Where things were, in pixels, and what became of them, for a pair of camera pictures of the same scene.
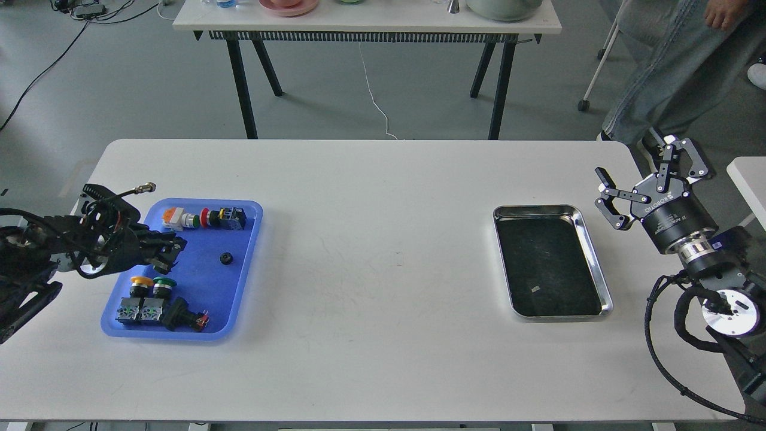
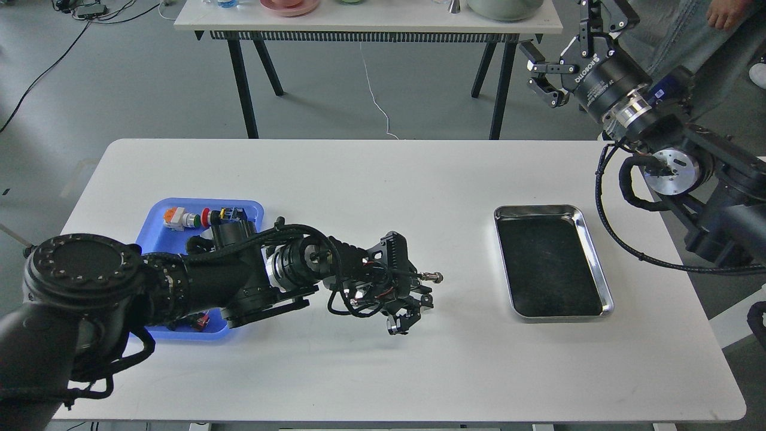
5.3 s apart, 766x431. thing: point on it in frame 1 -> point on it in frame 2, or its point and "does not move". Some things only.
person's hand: (722, 14) does not move
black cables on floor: (91, 12) does not move
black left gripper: (111, 241) -> (379, 279)
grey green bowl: (503, 11) does not move
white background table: (368, 21) does not move
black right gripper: (668, 214) -> (598, 76)
